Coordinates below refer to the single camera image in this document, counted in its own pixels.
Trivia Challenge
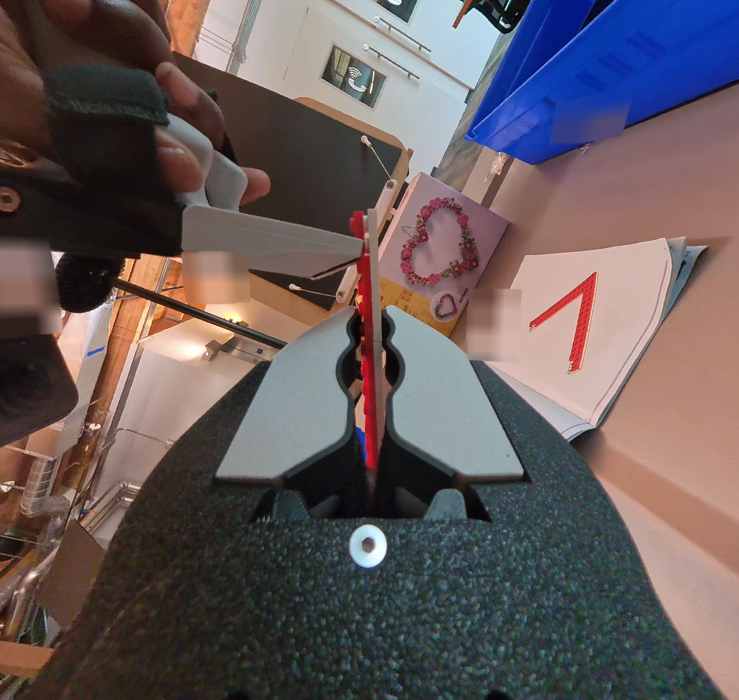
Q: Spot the silver round air duct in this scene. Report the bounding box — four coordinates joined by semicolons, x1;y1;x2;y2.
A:
20;456;61;517

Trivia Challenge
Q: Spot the yellow white lego box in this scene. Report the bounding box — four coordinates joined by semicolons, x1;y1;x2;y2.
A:
378;171;511;340

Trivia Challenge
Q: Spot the lego instruction booklet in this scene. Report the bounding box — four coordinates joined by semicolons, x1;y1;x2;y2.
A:
482;237;710;442

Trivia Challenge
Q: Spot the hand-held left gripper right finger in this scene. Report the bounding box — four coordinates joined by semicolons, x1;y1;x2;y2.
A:
378;305;526;490

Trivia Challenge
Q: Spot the bent plywood black chair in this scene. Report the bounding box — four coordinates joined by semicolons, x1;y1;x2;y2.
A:
172;52;415;312

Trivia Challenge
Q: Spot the black round pendant lamp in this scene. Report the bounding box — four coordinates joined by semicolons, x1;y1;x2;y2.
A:
55;252;288;350

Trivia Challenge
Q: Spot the long red lego plate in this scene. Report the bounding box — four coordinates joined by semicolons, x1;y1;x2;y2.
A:
349;210;382;472

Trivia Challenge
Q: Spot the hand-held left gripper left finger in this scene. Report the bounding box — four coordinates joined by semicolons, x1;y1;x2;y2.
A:
215;306;371;488

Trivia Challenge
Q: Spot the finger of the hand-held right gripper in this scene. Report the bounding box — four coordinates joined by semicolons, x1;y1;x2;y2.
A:
249;250;363;281
182;203;367;263

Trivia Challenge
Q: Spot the blue divided plastic bin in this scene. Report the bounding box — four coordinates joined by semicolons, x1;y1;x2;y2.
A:
465;0;739;166

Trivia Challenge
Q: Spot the person's right hand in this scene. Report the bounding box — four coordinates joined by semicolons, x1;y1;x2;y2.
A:
0;0;271;207

